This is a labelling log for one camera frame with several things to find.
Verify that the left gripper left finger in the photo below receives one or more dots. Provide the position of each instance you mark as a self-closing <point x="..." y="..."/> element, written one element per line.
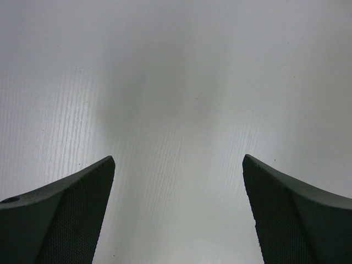
<point x="59" y="222"/>

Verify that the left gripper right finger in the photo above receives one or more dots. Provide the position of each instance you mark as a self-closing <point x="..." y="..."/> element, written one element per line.
<point x="296" y="222"/>

